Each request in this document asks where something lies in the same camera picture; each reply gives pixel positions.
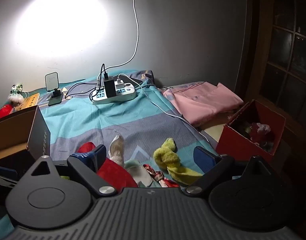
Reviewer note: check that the red cardboard box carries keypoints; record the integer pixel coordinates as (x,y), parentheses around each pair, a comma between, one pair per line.
(232,142)

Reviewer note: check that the dark cardboard box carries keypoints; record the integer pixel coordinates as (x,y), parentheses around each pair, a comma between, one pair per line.
(39,135)

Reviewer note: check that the folded pink cloth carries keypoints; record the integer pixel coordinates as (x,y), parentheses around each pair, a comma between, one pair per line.
(200,102)

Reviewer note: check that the phone stand with mirror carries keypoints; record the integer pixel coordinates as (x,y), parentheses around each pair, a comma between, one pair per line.
(53,81)

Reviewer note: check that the red patterned scarf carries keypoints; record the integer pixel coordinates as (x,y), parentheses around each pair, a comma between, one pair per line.
(159,177)

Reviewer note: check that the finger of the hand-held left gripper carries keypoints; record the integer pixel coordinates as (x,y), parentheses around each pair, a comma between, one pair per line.
(4,172)

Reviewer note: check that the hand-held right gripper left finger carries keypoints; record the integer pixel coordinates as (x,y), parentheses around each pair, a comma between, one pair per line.
(94,155)

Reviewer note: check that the pale green cloth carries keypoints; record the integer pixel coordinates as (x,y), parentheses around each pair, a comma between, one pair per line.
(138,171)

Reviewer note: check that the wooden window frame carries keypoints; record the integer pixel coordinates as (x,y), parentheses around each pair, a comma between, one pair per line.
(280,42)

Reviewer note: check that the red plush toy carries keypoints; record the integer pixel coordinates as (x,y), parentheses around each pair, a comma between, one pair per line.
(1,112)

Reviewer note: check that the panda plush toy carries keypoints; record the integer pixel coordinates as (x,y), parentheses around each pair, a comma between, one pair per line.
(16,97)

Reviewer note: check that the black charger plug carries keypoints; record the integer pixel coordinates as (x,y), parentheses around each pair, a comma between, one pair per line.
(110,88)

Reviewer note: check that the yellow book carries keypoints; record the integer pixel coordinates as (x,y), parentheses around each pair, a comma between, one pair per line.
(30,101)

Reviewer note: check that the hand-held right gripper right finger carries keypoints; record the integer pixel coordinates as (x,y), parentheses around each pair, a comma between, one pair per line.
(205,155)

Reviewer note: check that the red and white cloth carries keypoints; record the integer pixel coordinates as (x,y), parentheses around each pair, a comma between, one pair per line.
(261,130)

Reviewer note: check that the white charger plug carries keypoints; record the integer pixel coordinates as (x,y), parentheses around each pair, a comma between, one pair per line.
(118,82)

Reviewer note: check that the white power strip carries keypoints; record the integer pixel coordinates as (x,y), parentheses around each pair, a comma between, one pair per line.
(123,96)

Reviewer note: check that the white plush toy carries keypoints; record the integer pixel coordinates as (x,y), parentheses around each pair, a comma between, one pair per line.
(116,150)

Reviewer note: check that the dark phone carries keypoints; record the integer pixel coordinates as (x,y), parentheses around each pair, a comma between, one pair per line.
(135,80)

